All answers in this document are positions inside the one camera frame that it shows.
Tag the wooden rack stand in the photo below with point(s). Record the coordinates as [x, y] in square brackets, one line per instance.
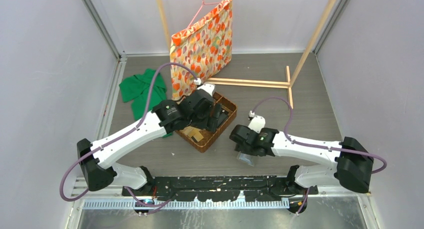
[290, 78]

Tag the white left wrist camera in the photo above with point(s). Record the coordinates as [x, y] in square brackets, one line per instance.
[205, 86]

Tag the floral orange fabric bag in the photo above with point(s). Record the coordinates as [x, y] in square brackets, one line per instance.
[205, 47]

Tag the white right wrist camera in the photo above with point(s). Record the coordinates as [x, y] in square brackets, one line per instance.
[257, 122]

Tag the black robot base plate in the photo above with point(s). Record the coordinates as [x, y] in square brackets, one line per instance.
[257, 188]

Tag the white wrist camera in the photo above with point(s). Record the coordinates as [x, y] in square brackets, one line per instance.
[257, 122]
[205, 86]

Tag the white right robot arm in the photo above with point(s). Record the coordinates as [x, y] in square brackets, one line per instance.
[346, 163]

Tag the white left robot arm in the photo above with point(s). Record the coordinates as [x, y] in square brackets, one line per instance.
[99, 158]

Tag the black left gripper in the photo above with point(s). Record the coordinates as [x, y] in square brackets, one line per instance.
[210, 124]

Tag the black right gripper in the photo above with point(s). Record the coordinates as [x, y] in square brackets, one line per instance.
[243, 148]

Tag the perforated metal rail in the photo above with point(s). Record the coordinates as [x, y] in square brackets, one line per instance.
[131, 204]

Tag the brown wicker basket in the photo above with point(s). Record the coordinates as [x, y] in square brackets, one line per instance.
[201, 139]

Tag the pink wire hanger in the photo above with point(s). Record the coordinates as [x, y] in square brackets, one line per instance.
[204, 3]

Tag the green cloth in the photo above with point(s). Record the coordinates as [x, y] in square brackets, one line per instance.
[135, 89]

